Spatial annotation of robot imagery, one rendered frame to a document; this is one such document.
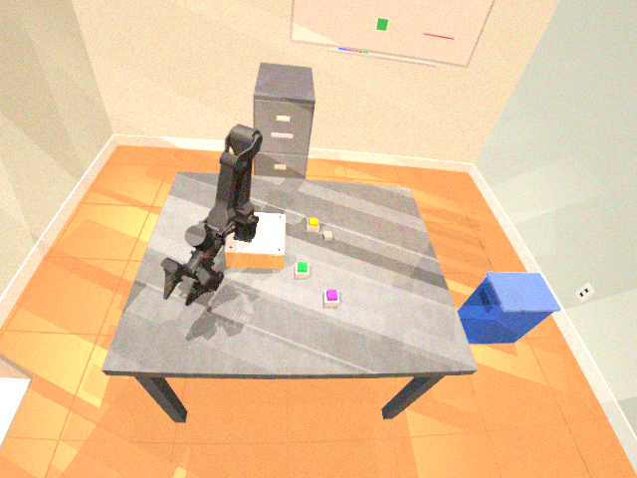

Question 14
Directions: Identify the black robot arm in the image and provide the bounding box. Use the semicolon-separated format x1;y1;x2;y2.
184;123;263;288

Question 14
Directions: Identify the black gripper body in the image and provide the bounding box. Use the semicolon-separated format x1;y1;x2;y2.
160;249;219;291

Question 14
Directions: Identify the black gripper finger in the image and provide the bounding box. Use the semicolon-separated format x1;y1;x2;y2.
163;268;184;300
185;281;211;307

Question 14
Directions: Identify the green button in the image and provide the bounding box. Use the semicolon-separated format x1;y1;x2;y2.
295;262;310;279

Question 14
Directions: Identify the magenta button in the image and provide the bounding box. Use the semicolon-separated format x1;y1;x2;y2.
323;290;339;307

